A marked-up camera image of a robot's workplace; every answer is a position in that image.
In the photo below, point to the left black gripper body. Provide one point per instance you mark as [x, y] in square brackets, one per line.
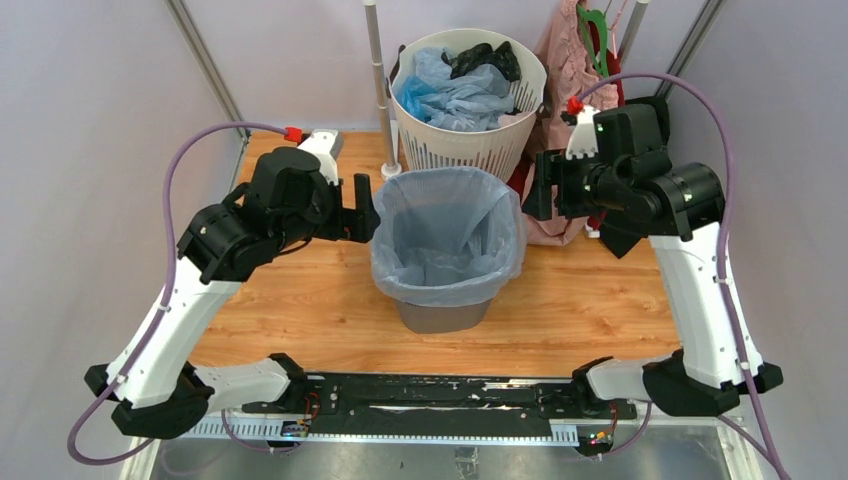
[334, 221]

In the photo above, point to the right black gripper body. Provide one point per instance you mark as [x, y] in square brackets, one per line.
[570, 178]

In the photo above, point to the light blue plastic bag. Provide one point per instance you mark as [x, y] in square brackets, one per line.
[448, 237]

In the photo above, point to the grey mesh trash bin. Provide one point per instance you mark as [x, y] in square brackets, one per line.
[438, 320]

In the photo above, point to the white slotted laundry basket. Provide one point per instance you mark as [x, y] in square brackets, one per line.
[495, 151]

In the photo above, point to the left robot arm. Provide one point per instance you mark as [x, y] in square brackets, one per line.
[290, 200]

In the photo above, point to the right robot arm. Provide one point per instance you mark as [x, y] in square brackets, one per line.
[616, 166]

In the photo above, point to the white rack base foot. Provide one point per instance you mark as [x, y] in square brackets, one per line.
[392, 166]

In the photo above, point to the pink plastic bag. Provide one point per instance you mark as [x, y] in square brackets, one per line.
[512, 118]

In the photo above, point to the pink hanging garment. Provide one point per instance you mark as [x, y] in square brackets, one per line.
[570, 71]

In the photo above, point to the crumpled pale blue bag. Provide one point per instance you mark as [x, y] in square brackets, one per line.
[468, 104]

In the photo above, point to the bright blue plastic bag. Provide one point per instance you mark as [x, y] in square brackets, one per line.
[410, 97]

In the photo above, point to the black plastic bag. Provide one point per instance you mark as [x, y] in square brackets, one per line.
[503, 58]

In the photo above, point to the green clothes hanger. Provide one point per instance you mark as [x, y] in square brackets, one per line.
[593, 29]

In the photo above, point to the silver clothes rack pole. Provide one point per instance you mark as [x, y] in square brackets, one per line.
[380, 79]

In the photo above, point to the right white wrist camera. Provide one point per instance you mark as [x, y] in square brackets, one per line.
[579, 117]

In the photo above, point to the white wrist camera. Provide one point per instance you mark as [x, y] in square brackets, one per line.
[579, 117]
[326, 146]

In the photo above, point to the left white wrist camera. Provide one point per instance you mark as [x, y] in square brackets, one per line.
[326, 146]

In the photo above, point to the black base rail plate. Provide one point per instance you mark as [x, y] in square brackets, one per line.
[439, 406]

